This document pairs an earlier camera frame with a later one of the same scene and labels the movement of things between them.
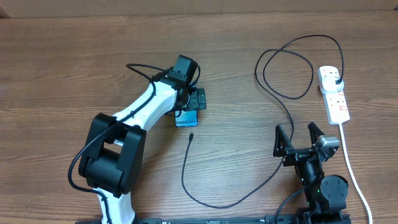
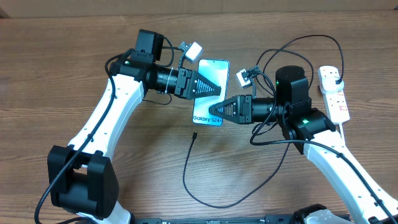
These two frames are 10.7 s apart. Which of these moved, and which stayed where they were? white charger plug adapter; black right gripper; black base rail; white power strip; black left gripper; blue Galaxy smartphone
Moved: black left gripper; black right gripper; blue Galaxy smartphone
Stayed: white charger plug adapter; white power strip; black base rail
